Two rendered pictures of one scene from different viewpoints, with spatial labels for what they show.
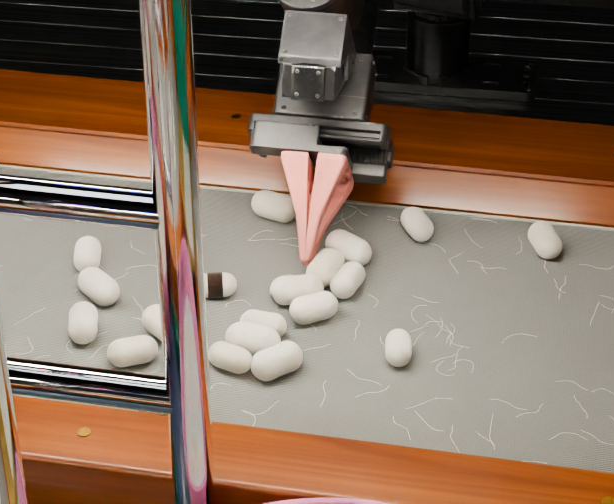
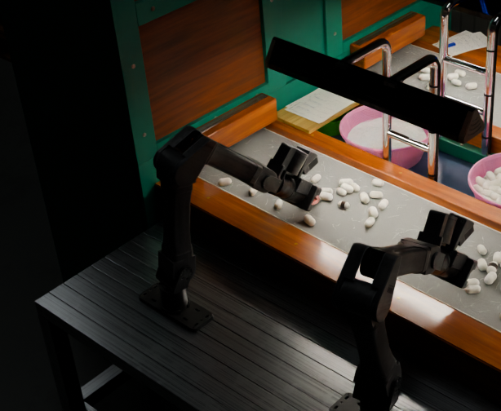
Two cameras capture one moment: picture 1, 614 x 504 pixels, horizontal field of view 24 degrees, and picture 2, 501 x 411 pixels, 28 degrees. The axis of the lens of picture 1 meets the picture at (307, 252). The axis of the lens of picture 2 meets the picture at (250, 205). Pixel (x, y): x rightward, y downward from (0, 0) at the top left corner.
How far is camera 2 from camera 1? 3.07 m
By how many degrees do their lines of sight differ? 103
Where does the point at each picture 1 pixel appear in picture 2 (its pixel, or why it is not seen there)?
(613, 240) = (233, 191)
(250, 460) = (370, 158)
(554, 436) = not seen: hidden behind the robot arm
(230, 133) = (303, 238)
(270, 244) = (317, 216)
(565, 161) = (224, 200)
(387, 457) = (344, 152)
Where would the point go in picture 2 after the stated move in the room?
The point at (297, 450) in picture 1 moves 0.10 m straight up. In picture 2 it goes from (360, 157) to (359, 125)
